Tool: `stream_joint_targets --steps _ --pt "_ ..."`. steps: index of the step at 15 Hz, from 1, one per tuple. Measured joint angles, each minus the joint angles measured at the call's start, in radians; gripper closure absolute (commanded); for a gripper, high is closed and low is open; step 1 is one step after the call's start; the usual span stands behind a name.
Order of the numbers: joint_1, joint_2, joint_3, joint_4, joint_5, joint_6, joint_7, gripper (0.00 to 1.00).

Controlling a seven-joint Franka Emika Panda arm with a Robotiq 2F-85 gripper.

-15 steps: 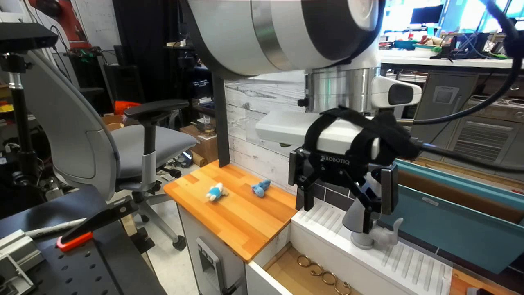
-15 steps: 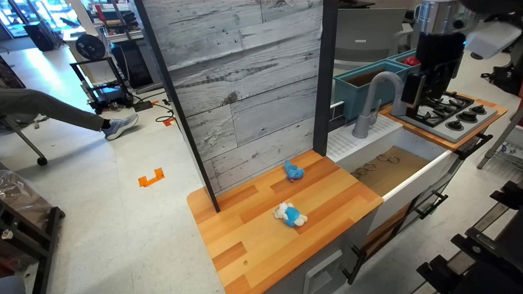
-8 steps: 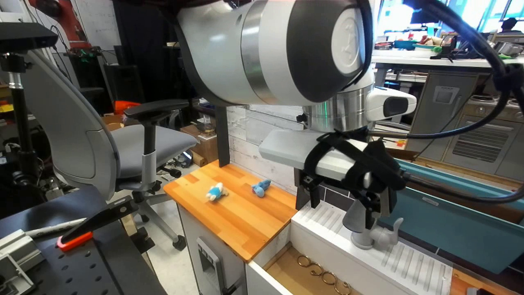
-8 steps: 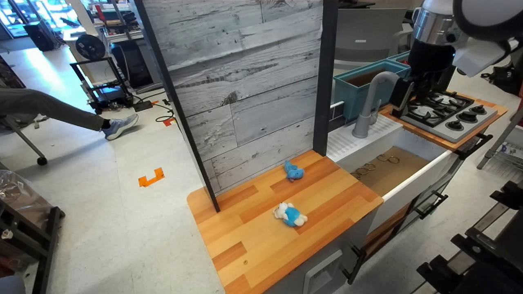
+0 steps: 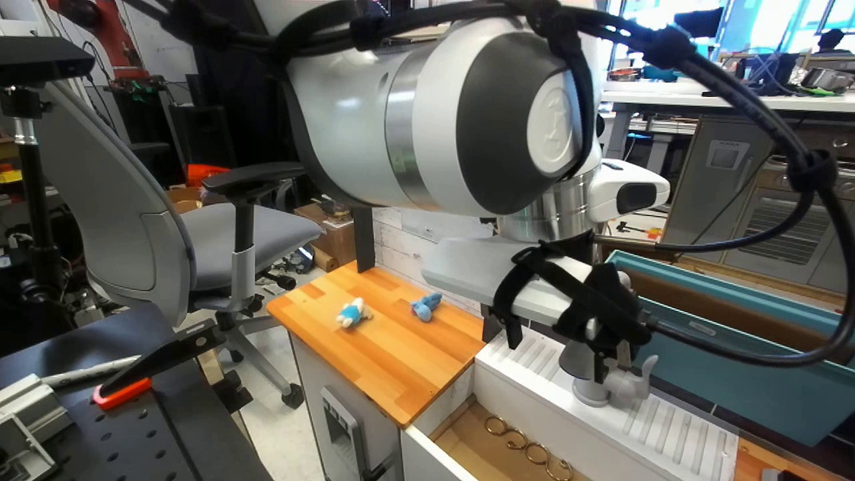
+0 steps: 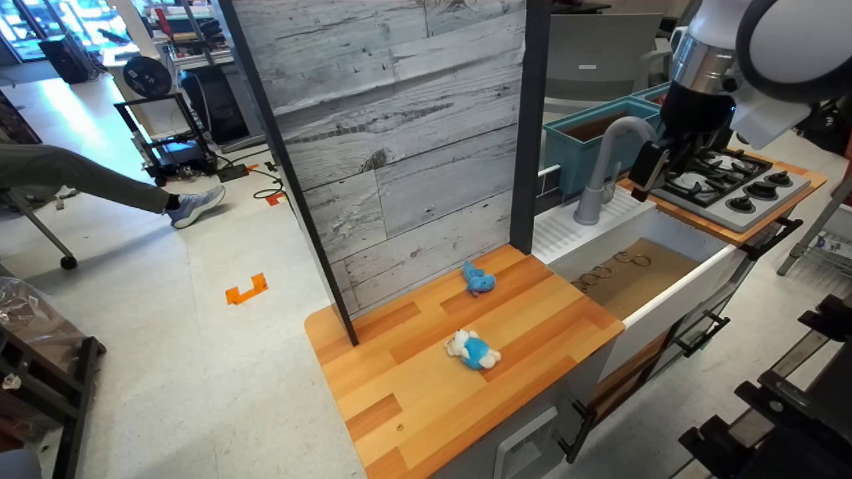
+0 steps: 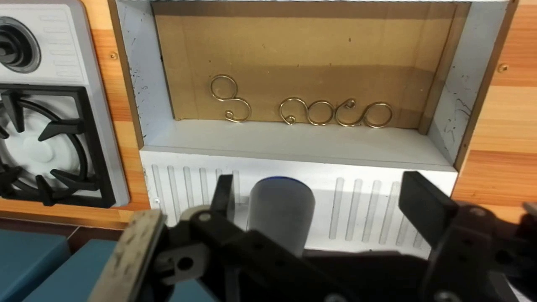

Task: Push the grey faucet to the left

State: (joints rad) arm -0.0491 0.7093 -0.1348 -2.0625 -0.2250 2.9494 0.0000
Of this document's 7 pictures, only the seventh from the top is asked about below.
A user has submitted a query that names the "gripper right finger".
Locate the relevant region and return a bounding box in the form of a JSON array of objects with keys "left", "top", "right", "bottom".
[{"left": 398, "top": 171, "right": 537, "bottom": 302}]

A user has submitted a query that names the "blue box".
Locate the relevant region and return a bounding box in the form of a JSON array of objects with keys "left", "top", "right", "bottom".
[
  {"left": 0, "top": 229, "right": 72, "bottom": 302},
  {"left": 23, "top": 239, "right": 221, "bottom": 302}
]

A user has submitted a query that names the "white toy sink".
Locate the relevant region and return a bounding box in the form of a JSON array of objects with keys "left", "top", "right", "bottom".
[{"left": 109, "top": 0, "right": 519, "bottom": 258}]

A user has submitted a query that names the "gold S hook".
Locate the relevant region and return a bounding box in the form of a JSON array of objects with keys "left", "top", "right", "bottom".
[
  {"left": 209, "top": 74, "right": 253, "bottom": 124},
  {"left": 279, "top": 97, "right": 335, "bottom": 127},
  {"left": 334, "top": 99, "right": 394, "bottom": 129}
]

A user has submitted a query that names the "toy kitchen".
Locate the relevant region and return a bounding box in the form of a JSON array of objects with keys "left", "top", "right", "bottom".
[{"left": 0, "top": 0, "right": 537, "bottom": 258}]

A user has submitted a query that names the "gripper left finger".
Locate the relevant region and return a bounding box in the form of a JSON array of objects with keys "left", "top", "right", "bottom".
[{"left": 167, "top": 174, "right": 349, "bottom": 302}]

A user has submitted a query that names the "black toy burner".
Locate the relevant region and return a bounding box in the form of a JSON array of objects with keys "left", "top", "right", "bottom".
[{"left": 0, "top": 84, "right": 116, "bottom": 208}]

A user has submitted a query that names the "grey faucet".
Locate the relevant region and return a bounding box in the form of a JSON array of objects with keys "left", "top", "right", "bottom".
[{"left": 247, "top": 176, "right": 316, "bottom": 258}]

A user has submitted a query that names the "grey stove knob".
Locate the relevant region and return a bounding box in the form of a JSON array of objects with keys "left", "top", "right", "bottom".
[{"left": 0, "top": 17, "right": 42, "bottom": 74}]

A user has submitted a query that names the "worn beige flat bar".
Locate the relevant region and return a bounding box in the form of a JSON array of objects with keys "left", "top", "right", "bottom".
[{"left": 87, "top": 209, "right": 167, "bottom": 302}]

